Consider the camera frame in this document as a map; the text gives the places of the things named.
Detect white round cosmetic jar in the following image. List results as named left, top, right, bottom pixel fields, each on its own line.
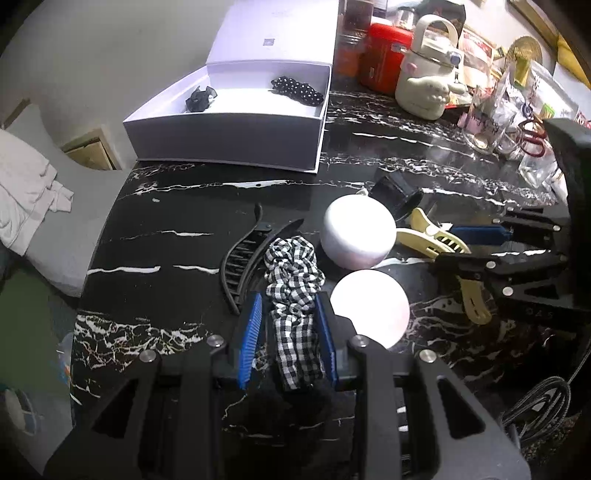
left=321, top=194, right=398, bottom=270

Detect framed board against wall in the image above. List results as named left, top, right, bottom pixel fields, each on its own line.
left=61, top=127, right=121, bottom=171

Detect white garment on chair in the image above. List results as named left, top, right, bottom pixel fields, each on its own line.
left=0, top=130, right=74, bottom=256

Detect pink round cosmetic jar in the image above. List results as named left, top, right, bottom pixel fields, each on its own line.
left=329, top=270, right=410, bottom=349

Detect orange contents jar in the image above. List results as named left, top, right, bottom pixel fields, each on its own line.
left=332, top=25, right=369, bottom=78

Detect cream hair claw clip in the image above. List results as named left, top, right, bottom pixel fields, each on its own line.
left=397, top=207, right=493, bottom=325

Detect grey upholstered chair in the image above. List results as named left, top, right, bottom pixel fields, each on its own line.
left=8, top=104, right=129, bottom=298

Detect white cartoon water bottle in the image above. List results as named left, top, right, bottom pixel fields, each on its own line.
left=394, top=14, right=468, bottom=121

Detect black banana hair clip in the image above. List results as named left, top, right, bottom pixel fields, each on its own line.
left=219, top=203, right=304, bottom=315

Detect clear glass cup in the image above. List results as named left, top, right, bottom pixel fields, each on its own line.
left=460, top=84, right=523, bottom=154

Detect red handled scissors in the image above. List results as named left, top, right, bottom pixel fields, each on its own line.
left=518, top=118, right=552, bottom=158

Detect black white gingham scrunchie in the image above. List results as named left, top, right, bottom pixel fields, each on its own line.
left=264, top=235, right=325, bottom=390

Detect gold picture frame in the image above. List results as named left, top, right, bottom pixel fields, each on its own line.
left=508, top=0, right=559, bottom=45

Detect lavender open gift box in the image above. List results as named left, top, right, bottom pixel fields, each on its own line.
left=123, top=1, right=339, bottom=173

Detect red tin canister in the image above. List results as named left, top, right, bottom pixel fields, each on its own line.
left=358, top=23, right=414, bottom=96

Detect black bow hair clip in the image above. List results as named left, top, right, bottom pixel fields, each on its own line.
left=185, top=86, right=217, bottom=113

